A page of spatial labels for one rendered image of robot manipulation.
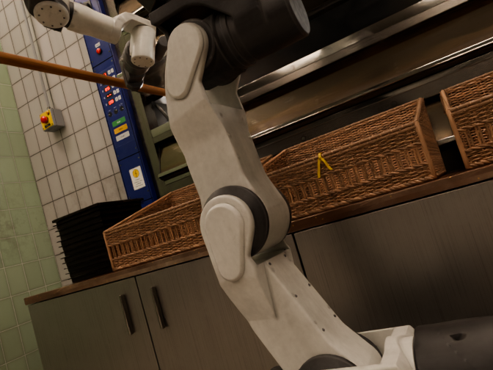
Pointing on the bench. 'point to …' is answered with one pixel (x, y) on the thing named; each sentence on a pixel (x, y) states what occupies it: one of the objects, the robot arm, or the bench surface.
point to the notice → (137, 178)
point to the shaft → (71, 73)
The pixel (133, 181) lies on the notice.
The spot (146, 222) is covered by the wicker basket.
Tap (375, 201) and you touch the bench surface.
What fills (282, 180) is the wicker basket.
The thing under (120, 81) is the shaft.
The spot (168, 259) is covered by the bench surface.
